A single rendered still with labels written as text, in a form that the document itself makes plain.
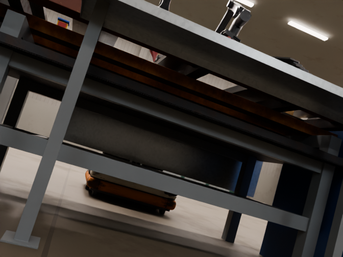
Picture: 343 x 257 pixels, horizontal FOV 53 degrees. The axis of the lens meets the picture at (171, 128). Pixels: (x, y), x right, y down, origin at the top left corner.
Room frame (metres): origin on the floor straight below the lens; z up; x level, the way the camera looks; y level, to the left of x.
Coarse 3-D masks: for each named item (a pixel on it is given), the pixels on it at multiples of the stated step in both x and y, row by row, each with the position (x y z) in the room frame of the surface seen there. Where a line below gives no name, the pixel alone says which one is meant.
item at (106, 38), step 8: (32, 8) 1.47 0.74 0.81; (40, 8) 1.44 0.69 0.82; (40, 16) 1.55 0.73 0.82; (72, 24) 1.52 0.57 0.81; (80, 24) 1.49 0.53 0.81; (80, 32) 1.60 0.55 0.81; (104, 32) 1.50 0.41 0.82; (104, 40) 1.61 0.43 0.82; (112, 40) 1.58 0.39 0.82; (160, 64) 1.72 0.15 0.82; (168, 64) 1.68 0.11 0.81; (176, 64) 1.64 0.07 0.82; (184, 64) 1.61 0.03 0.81; (232, 88) 1.90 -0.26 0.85; (240, 88) 1.76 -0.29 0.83; (240, 96) 1.87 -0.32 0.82; (248, 96) 1.82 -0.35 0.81; (256, 96) 1.77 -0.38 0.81; (264, 96) 1.73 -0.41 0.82; (296, 112) 1.84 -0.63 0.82; (304, 112) 1.79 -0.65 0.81
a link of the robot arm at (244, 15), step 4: (236, 8) 1.74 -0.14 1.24; (236, 12) 1.72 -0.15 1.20; (240, 12) 1.64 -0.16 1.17; (244, 12) 1.64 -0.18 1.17; (248, 12) 1.64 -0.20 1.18; (236, 16) 1.73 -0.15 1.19; (240, 16) 1.63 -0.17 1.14; (244, 16) 1.64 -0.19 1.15; (248, 16) 1.64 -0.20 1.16; (236, 20) 1.68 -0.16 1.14; (240, 20) 1.65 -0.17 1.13; (244, 20) 1.64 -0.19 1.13; (248, 20) 1.64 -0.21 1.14; (240, 24) 1.68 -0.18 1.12; (244, 24) 1.69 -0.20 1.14
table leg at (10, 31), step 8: (16, 16) 1.15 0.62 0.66; (24, 16) 1.15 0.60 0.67; (8, 24) 1.14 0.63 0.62; (16, 24) 1.15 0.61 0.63; (24, 24) 1.19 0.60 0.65; (8, 32) 1.15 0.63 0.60; (16, 32) 1.15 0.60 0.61; (0, 48) 1.14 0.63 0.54; (0, 56) 1.15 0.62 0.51; (8, 56) 1.15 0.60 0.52; (0, 64) 1.15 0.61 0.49; (0, 72) 1.15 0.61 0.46; (8, 72) 1.21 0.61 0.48; (0, 80) 1.15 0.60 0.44; (0, 88) 1.18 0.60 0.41
